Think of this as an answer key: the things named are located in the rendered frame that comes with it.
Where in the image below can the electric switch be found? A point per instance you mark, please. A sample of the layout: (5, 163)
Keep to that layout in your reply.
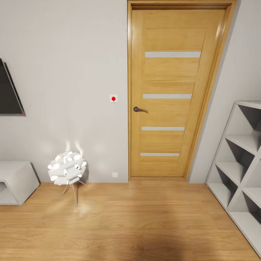
(113, 98)

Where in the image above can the wall mounted tv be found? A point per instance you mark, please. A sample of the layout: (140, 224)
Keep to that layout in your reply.
(9, 103)

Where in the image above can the bookcase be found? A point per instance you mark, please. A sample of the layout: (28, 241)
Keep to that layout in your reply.
(241, 205)
(17, 182)

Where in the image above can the door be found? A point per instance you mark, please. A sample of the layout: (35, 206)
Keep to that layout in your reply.
(174, 51)

